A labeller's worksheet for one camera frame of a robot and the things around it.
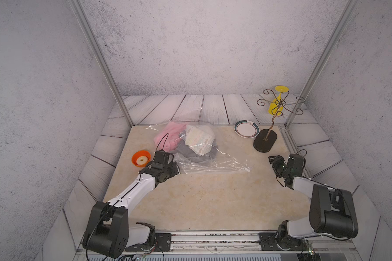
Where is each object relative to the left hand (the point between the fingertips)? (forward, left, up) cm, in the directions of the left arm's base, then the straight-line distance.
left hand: (178, 169), depth 88 cm
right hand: (+6, -52, 0) cm, 52 cm away
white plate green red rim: (+36, -46, -8) cm, 59 cm away
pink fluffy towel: (+21, +9, +1) cm, 23 cm away
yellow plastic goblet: (+24, -53, +22) cm, 62 cm away
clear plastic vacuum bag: (+2, -6, +3) cm, 7 cm away
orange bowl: (+14, +25, -5) cm, 29 cm away
